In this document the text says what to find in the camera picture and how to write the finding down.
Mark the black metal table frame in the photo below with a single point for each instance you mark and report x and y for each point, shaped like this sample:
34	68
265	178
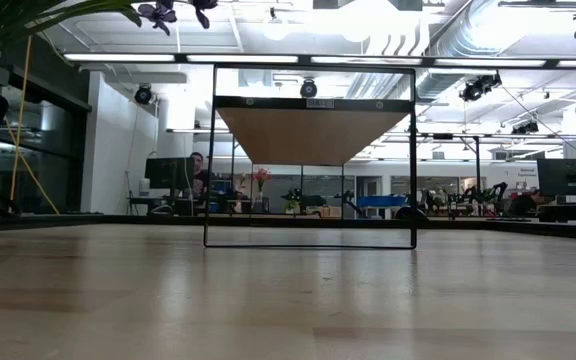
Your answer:
68	219

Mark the blue storage bin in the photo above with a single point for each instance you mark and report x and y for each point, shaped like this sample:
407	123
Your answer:
380	201

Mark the black dome camera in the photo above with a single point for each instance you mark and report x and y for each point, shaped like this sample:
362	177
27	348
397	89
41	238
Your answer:
308	89
143	94

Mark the black metal rig frame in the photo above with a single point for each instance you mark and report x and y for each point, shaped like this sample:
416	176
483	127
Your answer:
477	165

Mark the black spotlight cluster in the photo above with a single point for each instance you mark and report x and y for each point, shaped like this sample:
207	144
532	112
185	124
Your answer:
524	128
478	87

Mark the white jug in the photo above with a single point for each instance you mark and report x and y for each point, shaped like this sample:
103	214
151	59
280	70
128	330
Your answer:
144	186

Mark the silver ventilation duct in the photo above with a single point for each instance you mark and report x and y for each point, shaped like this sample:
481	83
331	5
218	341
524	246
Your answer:
448	60

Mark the wooden shelf with black frame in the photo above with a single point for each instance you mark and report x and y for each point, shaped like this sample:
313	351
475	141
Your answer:
313	135

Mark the black monitor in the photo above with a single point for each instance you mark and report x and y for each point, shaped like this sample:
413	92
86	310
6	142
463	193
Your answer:
568	176
165	172

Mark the pink flowers in vase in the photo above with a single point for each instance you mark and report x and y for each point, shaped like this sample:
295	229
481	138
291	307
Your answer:
261	175

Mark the person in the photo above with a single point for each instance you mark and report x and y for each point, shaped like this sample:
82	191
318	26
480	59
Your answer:
523	204
198	172

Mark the purple artificial flower sprig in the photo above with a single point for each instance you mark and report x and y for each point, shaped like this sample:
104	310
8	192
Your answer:
158	14

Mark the long white light bar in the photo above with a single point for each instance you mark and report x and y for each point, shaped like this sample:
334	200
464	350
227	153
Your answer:
243	58

